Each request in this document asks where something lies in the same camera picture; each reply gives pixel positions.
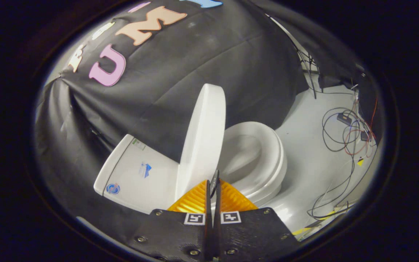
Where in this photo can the white toilet seat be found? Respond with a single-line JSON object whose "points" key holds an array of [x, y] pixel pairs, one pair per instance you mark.
{"points": [[272, 145]]}

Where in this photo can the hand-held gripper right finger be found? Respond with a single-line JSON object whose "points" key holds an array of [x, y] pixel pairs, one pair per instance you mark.
{"points": [[253, 233]]}

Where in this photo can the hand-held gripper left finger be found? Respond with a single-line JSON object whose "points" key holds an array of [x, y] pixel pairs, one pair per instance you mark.
{"points": [[173, 233]]}

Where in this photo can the small black power adapter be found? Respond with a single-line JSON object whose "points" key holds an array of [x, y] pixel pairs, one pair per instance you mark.
{"points": [[364, 136]]}

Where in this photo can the white toilet tank lid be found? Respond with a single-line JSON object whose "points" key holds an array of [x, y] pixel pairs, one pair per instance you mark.
{"points": [[114, 162]]}

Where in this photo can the white toilet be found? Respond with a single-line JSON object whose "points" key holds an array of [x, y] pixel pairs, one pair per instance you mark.
{"points": [[147, 182]]}

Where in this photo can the black backdrop cloth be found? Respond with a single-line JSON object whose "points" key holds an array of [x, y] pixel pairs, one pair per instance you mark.
{"points": [[195, 54]]}

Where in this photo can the yellow floor tape piece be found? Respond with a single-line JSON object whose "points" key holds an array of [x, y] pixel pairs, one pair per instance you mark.
{"points": [[360, 162]]}

